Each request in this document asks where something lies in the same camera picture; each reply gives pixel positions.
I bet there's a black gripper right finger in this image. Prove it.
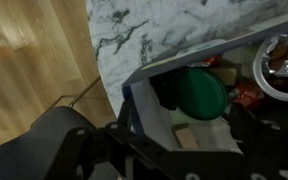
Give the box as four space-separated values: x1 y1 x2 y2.
229 106 267 151

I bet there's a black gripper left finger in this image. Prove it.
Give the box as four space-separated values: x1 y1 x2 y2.
117 101 132 128

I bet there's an open cardboard box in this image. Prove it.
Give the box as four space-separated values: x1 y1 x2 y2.
122 14 288 151

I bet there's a green round lid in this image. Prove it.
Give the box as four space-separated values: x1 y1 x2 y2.
172 68 228 121

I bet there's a white bowl with foil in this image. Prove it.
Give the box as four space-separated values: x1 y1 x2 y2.
252 34 288 102

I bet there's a round marble table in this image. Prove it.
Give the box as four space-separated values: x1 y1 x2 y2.
86 0 288 113

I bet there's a black chair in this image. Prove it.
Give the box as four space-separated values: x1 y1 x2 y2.
0 75 102 180

